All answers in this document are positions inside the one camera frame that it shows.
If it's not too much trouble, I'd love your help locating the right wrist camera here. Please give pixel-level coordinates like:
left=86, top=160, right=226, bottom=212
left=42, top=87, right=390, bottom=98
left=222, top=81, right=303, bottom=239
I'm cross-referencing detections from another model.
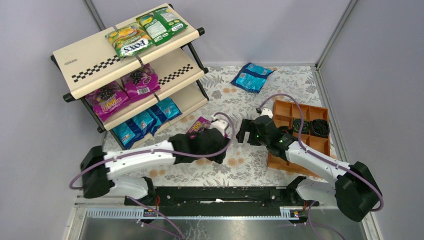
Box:
left=256, top=107, right=274, bottom=119

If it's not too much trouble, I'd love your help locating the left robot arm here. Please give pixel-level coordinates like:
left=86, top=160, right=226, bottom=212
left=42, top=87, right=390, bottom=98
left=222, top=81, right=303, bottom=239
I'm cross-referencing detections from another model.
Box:
left=79, top=128, right=231, bottom=199

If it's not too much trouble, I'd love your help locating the blue candy bag shelf right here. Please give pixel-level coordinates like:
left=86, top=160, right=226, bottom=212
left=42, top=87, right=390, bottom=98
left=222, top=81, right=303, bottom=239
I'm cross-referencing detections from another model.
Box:
left=148, top=97, right=182, bottom=128

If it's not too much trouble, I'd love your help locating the blue candy bag shelf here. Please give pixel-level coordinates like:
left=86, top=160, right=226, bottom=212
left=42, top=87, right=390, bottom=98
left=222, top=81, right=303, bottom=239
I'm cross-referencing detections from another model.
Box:
left=148, top=97, right=182, bottom=128
left=112, top=111, right=157, bottom=150

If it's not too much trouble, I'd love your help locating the floral table cloth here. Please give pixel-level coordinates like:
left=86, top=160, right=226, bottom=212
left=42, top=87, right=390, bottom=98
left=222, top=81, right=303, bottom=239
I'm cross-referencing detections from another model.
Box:
left=127, top=66, right=321, bottom=187

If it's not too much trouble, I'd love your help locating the black coiled item right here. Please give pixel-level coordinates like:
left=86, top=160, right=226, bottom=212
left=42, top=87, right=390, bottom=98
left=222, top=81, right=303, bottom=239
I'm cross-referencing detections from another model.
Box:
left=310, top=119, right=330, bottom=138

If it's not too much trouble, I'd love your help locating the blue candy bag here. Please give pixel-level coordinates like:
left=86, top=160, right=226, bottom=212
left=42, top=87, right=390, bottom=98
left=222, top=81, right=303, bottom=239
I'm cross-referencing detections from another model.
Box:
left=230, top=62, right=275, bottom=94

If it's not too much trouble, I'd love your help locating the purple candy bag on shelf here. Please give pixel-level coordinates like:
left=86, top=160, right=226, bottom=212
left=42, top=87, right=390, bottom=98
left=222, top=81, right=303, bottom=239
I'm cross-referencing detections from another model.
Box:
left=85, top=81, right=131, bottom=122

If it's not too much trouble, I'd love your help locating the orange compartment tray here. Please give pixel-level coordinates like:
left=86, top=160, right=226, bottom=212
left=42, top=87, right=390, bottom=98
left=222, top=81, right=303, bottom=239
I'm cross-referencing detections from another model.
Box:
left=266, top=99, right=331, bottom=178

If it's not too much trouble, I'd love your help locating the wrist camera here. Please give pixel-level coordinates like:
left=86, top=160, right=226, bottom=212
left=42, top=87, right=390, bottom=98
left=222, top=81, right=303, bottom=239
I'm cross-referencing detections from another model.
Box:
left=256, top=107, right=274, bottom=119
left=209, top=112, right=229, bottom=136

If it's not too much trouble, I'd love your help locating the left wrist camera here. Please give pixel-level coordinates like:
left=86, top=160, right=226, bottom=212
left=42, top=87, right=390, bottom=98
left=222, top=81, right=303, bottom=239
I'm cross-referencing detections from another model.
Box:
left=209, top=112, right=229, bottom=136

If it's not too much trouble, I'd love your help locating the blue candy bag shelf left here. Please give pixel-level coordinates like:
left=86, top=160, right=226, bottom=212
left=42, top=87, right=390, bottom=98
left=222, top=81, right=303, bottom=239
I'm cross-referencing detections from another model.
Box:
left=112, top=111, right=157, bottom=150

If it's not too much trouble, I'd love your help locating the black coiled item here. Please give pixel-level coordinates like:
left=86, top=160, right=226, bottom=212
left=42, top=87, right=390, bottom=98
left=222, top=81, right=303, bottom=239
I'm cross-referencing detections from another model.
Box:
left=310, top=119, right=330, bottom=138
left=292, top=118, right=310, bottom=135

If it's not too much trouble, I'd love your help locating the cream three-tier shelf rack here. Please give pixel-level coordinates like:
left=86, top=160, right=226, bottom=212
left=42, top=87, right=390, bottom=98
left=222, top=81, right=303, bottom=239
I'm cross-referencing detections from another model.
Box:
left=50, top=3, right=210, bottom=150

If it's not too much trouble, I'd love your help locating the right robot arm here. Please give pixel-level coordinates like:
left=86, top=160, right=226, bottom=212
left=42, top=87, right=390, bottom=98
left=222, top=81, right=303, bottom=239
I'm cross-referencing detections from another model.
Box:
left=236, top=115, right=384, bottom=222

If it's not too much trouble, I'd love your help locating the green Fox's candy bag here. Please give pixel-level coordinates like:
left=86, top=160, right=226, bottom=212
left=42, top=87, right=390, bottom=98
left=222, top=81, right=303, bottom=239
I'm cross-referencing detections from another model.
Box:
left=104, top=22, right=155, bottom=58
left=136, top=7, right=188, bottom=46

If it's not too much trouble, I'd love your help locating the purple candy bag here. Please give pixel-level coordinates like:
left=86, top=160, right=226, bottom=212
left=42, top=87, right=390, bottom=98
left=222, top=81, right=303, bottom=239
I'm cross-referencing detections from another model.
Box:
left=187, top=116, right=211, bottom=134
left=120, top=63, right=161, bottom=103
left=85, top=81, right=131, bottom=122

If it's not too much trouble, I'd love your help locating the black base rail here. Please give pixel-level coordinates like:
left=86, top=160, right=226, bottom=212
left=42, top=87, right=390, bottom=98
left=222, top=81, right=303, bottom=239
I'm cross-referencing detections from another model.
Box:
left=138, top=176, right=312, bottom=222

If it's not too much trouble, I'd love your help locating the black coiled item middle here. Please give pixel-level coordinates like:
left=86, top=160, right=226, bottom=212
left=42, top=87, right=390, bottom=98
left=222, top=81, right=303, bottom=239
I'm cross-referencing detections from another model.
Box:
left=292, top=118, right=310, bottom=135

